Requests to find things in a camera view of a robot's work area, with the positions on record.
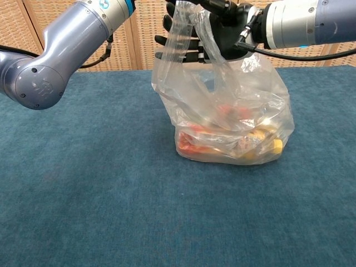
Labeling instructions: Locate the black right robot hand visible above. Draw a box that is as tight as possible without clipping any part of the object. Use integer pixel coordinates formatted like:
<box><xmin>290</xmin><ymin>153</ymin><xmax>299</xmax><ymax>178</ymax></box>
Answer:
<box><xmin>155</xmin><ymin>0</ymin><xmax>268</xmax><ymax>63</ymax></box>

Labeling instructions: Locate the clear plastic shopping bag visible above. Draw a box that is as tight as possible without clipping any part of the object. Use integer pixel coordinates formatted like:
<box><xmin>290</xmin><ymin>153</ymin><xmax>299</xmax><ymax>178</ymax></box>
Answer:
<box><xmin>151</xmin><ymin>0</ymin><xmax>295</xmax><ymax>166</ymax></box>

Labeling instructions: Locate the black and red box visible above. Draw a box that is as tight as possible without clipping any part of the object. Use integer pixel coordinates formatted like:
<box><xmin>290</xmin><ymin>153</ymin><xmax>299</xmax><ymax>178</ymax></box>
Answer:
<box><xmin>218</xmin><ymin>103</ymin><xmax>251</xmax><ymax>123</ymax></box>

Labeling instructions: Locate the woven rattan folding screen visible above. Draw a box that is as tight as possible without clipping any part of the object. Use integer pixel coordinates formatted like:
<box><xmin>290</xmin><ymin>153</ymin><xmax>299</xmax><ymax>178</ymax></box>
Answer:
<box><xmin>0</xmin><ymin>0</ymin><xmax>356</xmax><ymax>73</ymax></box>

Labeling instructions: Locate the red orange snack package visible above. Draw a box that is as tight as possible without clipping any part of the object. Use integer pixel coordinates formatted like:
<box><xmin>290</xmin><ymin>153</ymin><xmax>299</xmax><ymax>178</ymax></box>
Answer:
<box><xmin>177</xmin><ymin>123</ymin><xmax>240</xmax><ymax>157</ymax></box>

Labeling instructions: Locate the bottle with yellow cap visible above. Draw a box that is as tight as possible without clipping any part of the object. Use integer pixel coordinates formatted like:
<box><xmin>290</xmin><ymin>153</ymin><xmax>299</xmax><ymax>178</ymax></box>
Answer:
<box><xmin>241</xmin><ymin>127</ymin><xmax>284</xmax><ymax>161</ymax></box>

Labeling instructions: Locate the blue table cloth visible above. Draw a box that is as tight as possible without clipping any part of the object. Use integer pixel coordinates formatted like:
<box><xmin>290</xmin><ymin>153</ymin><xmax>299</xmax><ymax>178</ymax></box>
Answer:
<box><xmin>0</xmin><ymin>66</ymin><xmax>356</xmax><ymax>267</ymax></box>

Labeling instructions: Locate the black right hand cable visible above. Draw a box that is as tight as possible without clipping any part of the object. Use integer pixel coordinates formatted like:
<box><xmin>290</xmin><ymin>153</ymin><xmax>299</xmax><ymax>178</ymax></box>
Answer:
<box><xmin>235</xmin><ymin>26</ymin><xmax>356</xmax><ymax>61</ymax></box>

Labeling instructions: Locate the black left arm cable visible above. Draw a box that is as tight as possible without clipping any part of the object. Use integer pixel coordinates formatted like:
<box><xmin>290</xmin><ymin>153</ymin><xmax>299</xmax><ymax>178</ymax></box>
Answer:
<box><xmin>0</xmin><ymin>33</ymin><xmax>115</xmax><ymax>69</ymax></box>

